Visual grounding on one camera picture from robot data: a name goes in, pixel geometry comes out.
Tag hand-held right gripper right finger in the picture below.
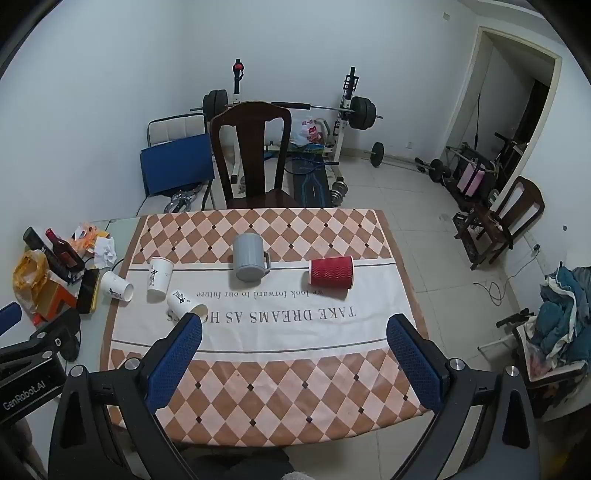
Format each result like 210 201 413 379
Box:
386 314 542 480

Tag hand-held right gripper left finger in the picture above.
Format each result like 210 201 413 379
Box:
48 313 204 480

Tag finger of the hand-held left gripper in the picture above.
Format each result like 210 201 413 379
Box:
0 308 83 366
0 302 23 337

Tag white paper cup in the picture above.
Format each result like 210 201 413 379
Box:
166 289 209 324
100 270 134 304
147 257 175 304

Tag red ribbed paper cup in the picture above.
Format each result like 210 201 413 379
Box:
307 255 355 292

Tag orange box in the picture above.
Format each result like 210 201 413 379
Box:
32 281 78 325

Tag yellow plastic bag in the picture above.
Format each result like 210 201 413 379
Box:
12 249 52 315

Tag black phone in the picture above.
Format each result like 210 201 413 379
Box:
76 268 102 315

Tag black remote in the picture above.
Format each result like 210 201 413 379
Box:
23 226 62 274

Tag red bottle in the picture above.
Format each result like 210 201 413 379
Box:
45 227 86 269

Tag crumpled white paper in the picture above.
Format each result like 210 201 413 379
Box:
94 236 117 269

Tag orange snack wrapper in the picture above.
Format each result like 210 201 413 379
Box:
71 222 112 251

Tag checkered printed tablecloth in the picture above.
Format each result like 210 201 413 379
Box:
100 209 432 448

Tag white folding rack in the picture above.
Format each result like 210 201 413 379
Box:
478 309 591 418

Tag grey mug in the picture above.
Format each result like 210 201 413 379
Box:
232 233 272 282

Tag pile of clothes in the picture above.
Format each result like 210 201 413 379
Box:
527 262 591 371

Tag chrome metal hand grip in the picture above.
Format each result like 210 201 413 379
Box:
164 182 204 213

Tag chrome dumbbell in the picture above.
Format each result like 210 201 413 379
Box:
329 177 350 206

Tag exercise machine with pink pad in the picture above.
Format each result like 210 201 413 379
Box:
445 133 528 206

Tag black dumbbells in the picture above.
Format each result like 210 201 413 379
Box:
414 157 454 184

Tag dark wooden chair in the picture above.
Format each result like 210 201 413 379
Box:
454 175 546 271
210 102 302 211

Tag blue board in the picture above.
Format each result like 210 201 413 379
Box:
140 134 216 197

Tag small barbell with black plate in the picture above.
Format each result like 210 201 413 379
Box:
362 141 426 167

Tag blue badminton racket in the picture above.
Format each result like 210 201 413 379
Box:
286 156 341 176

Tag white padded chair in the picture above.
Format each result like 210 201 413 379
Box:
148 114 216 214

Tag white bench press rack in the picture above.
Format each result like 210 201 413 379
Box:
228 59 366 186

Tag white printed plastic bag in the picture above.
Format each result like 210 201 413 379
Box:
291 115 331 149

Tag barbell with black plates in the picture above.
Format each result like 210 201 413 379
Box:
190 90 384 130

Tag floor cable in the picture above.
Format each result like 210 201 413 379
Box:
475 247 542 308

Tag door frame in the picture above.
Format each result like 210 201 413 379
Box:
442 25 564 241

